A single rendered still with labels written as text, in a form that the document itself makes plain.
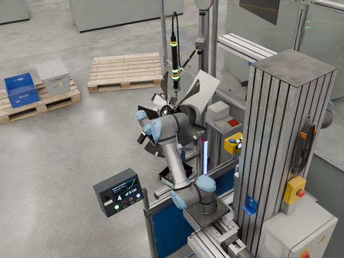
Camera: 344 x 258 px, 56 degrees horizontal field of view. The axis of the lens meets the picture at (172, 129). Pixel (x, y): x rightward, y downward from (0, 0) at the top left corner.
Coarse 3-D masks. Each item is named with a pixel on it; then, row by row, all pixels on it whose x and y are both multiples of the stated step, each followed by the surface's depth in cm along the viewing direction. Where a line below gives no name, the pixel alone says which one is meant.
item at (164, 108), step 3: (165, 105) 255; (168, 105) 253; (162, 108) 257; (165, 108) 254; (168, 108) 253; (171, 108) 252; (174, 108) 256; (177, 108) 261; (162, 111) 256; (168, 111) 252; (171, 111) 251; (174, 111) 253; (177, 111) 259; (180, 111) 258; (162, 114) 255; (165, 114) 254; (168, 114) 250; (171, 114) 251
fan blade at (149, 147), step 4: (148, 144) 259; (152, 144) 258; (156, 144) 257; (160, 144) 257; (144, 148) 261; (148, 148) 259; (152, 148) 258; (156, 148) 257; (160, 148) 257; (148, 152) 259; (152, 152) 258; (160, 152) 257; (160, 156) 256; (164, 156) 256
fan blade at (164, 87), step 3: (165, 75) 266; (162, 78) 274; (165, 78) 265; (162, 81) 274; (165, 81) 264; (165, 84) 264; (162, 87) 276; (165, 87) 264; (162, 90) 278; (165, 90) 264; (165, 93) 265; (165, 96) 270
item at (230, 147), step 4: (240, 132) 253; (232, 136) 250; (236, 136) 249; (240, 136) 249; (224, 140) 248; (228, 140) 246; (224, 144) 250; (228, 144) 245; (232, 144) 242; (236, 144) 242; (228, 148) 247; (232, 148) 242; (240, 148) 248; (232, 152) 244; (236, 152) 248
